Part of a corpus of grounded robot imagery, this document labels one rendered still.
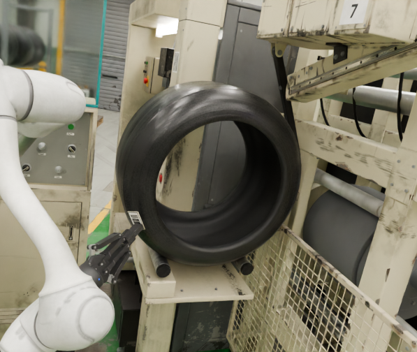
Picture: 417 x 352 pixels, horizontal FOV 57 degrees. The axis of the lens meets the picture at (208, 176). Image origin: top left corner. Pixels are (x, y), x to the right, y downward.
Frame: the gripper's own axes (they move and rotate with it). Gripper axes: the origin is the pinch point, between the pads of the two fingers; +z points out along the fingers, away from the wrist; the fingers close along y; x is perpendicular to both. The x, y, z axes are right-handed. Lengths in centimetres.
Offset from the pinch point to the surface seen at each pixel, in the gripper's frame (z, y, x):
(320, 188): 103, 52, 16
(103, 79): 688, 48, -712
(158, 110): 19.9, -27.5, 9.4
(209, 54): 63, -31, 5
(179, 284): 10.2, 29.6, -3.2
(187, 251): 9.3, 13.7, 7.7
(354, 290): 18, 32, 51
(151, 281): 0.1, 18.6, -2.6
